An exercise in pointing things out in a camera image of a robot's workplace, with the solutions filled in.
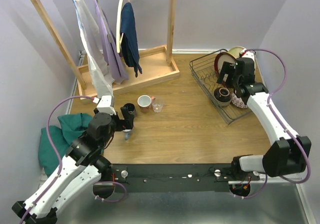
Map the dark blue mug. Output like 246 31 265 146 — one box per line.
124 103 137 117

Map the red rimmed plate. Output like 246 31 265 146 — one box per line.
214 52 236 78

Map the grey blue mug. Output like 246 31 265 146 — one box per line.
123 129 133 141

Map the pink mug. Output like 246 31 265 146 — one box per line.
137 95 155 113

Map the clear drinking glass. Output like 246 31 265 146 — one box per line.
151 96 164 113

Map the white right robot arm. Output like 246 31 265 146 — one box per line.
217 57 311 180

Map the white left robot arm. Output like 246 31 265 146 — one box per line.
11 107 135 224

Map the wooden clothes rack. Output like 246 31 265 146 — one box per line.
30 0 180 97

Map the dark ceramic bowl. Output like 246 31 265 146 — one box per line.
213 87 232 107

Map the cream plate with branch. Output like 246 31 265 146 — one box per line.
228 46 246 58

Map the lavender hanging garment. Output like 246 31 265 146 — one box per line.
94 0 129 85

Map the white hanging garment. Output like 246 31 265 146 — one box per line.
73 0 114 98

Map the green cloth pile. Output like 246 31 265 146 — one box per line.
38 113 93 177

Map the navy hanging garment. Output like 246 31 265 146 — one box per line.
120 2 143 77

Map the cream round hanger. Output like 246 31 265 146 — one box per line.
115 0 131 53

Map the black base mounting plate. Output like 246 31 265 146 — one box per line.
92 164 260 198

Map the black wire dish rack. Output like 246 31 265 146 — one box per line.
189 49 251 124

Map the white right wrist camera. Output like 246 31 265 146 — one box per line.
239 49 255 59

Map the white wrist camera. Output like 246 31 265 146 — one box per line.
93 95 116 115
239 49 255 59

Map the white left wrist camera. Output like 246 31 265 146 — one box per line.
93 95 116 115

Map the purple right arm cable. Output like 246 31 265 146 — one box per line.
233 48 312 201

